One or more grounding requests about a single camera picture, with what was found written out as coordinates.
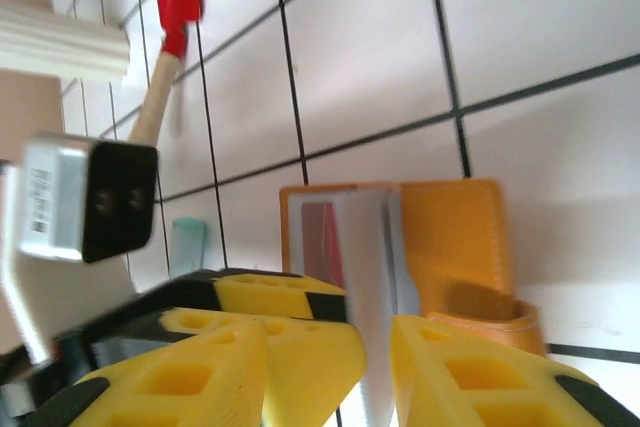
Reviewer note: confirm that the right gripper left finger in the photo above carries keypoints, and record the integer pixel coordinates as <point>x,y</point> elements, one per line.
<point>190,377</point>

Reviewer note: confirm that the orange leather card holder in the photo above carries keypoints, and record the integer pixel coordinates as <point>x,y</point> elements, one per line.
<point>460,237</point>

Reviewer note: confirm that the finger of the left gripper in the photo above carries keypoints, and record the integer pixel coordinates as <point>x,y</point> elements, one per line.
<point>310,362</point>
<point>280,294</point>

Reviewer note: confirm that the light blue toy rake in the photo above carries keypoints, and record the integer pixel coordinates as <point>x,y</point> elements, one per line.
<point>189,247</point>

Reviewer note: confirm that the red card in sleeve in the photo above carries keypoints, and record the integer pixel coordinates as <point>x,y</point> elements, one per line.
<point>322,242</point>

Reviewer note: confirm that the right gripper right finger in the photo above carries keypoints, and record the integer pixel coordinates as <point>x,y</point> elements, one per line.
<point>475,377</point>

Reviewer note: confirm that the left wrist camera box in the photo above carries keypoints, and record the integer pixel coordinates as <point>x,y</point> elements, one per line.
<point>95,197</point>

